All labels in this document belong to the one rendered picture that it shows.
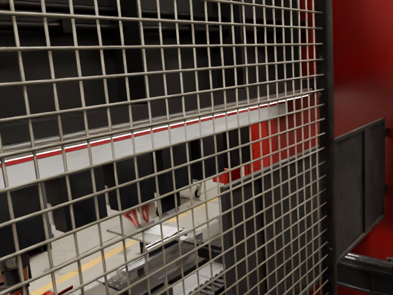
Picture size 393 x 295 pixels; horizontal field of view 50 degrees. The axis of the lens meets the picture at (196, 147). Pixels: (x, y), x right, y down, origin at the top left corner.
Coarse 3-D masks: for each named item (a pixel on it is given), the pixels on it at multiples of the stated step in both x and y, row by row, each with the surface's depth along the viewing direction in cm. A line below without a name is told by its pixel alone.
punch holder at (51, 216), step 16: (64, 176) 116; (80, 176) 120; (96, 176) 124; (48, 192) 120; (64, 192) 116; (80, 192) 120; (64, 208) 117; (80, 208) 121; (64, 224) 118; (80, 224) 121
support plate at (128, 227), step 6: (138, 216) 180; (126, 222) 174; (144, 222) 172; (162, 222) 170; (168, 222) 170; (108, 228) 169; (114, 228) 168; (120, 228) 168; (126, 228) 167; (132, 228) 167; (138, 228) 166; (120, 234) 162; (126, 234) 161; (138, 234) 160; (150, 234) 159; (138, 240) 156; (150, 240) 154; (156, 240) 153
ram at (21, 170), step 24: (216, 120) 167; (240, 120) 179; (96, 144) 124; (120, 144) 130; (144, 144) 138; (168, 144) 147; (0, 168) 102; (24, 168) 107; (48, 168) 112; (72, 168) 118
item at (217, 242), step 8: (176, 240) 152; (184, 240) 150; (192, 240) 149; (200, 240) 149; (216, 240) 140; (200, 248) 139; (208, 248) 137; (216, 248) 136; (200, 256) 140; (208, 256) 137
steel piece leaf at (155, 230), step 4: (148, 224) 165; (152, 228) 164; (156, 228) 164; (164, 228) 163; (168, 228) 163; (172, 228) 163; (144, 232) 161; (148, 232) 160; (152, 232) 160; (156, 232) 160; (160, 232) 160; (164, 232) 159
